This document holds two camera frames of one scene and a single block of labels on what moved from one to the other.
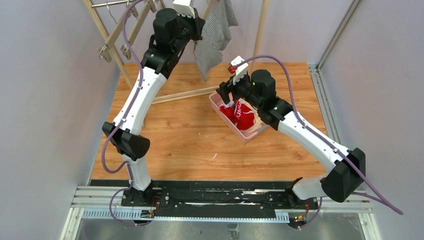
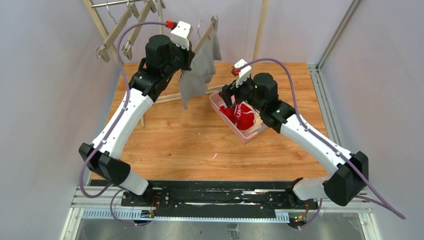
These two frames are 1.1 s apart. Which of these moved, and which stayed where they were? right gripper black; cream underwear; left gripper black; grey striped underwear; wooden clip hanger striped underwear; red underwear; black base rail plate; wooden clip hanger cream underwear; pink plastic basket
Moved: wooden clip hanger striped underwear; left gripper black; grey striped underwear
Stayed: black base rail plate; red underwear; wooden clip hanger cream underwear; right gripper black; cream underwear; pink plastic basket
